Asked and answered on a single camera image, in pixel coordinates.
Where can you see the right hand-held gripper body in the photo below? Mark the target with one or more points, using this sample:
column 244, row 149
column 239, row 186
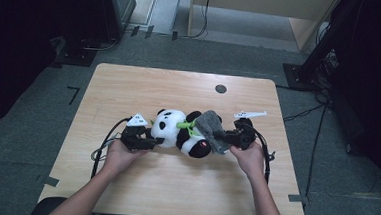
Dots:
column 245, row 134

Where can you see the black metal stand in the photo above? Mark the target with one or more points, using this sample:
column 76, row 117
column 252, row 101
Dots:
column 319, row 45

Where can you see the person's left hand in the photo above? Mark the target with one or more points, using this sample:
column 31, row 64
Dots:
column 118, row 156

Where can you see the gray tape strip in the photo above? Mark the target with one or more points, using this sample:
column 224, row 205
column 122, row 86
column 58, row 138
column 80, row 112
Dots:
column 49, row 181
column 297, row 198

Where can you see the black floor tape corner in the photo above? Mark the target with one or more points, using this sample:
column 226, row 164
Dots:
column 75, row 93

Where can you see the dark curtain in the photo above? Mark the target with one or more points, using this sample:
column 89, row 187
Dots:
column 8, row 43
column 373, row 82

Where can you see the gray fluffy towel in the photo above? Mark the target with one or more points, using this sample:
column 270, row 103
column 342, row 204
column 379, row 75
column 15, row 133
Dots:
column 210, row 125

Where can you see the black equipment cabinet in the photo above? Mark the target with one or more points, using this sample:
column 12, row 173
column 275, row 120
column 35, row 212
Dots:
column 94, row 8

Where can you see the panda plush toy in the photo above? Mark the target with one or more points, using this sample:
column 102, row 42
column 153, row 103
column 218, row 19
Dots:
column 169, row 128

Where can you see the dark round table grommet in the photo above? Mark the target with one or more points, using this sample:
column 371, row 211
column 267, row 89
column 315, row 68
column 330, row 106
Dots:
column 220, row 88

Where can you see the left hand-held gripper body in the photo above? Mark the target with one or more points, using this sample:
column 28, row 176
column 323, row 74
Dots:
column 136, row 136

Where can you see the person's right hand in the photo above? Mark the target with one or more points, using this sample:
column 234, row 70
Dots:
column 250, row 161

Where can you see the light wooden furniture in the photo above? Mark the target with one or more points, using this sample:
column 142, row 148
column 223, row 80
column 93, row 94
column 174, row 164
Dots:
column 251, row 1

